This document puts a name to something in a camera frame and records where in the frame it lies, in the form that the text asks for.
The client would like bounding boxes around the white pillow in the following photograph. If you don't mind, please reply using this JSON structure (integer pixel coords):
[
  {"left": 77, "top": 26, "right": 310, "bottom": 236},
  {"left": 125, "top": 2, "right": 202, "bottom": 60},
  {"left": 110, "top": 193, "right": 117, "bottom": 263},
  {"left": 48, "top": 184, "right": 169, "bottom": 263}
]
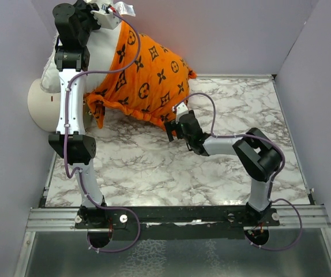
[{"left": 40, "top": 0, "right": 120, "bottom": 95}]

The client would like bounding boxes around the orange patterned pillowcase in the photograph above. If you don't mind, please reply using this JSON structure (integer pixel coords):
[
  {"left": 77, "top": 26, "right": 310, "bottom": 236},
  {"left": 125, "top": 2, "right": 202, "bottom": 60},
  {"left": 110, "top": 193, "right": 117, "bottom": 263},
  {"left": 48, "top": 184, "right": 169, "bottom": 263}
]
[{"left": 85, "top": 23, "right": 197, "bottom": 128}]

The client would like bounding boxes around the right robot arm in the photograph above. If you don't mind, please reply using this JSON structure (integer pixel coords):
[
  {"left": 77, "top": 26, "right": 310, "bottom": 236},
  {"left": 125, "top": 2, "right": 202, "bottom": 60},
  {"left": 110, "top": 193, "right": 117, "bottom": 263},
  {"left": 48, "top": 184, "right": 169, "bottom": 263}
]
[{"left": 164, "top": 111, "right": 285, "bottom": 226}]

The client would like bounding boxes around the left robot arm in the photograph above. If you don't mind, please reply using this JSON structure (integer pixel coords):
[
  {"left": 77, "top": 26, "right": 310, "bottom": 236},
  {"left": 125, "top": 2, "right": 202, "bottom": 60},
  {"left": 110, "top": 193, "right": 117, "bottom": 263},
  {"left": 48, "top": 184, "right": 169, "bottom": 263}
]
[{"left": 48, "top": 1, "right": 108, "bottom": 229}]

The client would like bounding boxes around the white pillow care label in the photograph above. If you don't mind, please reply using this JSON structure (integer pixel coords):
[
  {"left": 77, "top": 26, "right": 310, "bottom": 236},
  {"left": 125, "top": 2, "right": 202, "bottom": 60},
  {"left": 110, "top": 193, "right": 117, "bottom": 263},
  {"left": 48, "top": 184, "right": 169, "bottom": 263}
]
[{"left": 114, "top": 1, "right": 136, "bottom": 17}]

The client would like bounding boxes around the white cylinder with pegs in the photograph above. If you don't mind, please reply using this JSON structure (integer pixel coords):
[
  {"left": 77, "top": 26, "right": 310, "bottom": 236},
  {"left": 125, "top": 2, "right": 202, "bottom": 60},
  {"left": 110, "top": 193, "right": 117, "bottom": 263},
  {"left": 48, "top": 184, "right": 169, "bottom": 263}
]
[{"left": 28, "top": 78, "right": 61, "bottom": 133}]

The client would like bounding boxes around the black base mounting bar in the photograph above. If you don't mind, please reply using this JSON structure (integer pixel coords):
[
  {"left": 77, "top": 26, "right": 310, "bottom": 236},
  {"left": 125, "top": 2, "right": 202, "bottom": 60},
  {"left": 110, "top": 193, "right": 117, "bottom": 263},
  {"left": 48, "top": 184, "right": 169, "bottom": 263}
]
[{"left": 74, "top": 205, "right": 280, "bottom": 241}]

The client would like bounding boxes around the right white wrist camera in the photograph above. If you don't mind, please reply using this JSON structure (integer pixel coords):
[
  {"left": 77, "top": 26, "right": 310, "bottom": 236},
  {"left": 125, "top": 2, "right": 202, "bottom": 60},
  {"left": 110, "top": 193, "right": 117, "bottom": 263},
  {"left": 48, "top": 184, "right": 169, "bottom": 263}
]
[{"left": 172, "top": 102, "right": 189, "bottom": 123}]

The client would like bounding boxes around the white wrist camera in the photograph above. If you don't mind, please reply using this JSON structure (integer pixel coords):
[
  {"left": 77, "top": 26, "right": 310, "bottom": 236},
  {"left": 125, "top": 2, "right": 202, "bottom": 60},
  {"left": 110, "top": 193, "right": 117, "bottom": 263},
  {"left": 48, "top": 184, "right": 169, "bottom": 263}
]
[
  {"left": 91, "top": 4, "right": 121, "bottom": 30},
  {"left": 172, "top": 102, "right": 189, "bottom": 123}
]

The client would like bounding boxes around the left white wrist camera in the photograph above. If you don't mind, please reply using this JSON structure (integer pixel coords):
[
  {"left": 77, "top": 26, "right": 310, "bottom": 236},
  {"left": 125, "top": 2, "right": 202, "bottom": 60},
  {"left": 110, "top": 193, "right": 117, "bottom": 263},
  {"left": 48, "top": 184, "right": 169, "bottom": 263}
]
[{"left": 91, "top": 4, "right": 121, "bottom": 30}]

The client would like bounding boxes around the aluminium rail frame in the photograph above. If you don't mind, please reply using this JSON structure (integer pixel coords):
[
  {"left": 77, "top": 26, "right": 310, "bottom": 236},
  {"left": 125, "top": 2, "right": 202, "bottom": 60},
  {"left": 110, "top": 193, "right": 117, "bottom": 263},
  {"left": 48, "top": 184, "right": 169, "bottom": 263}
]
[{"left": 27, "top": 205, "right": 331, "bottom": 232}]

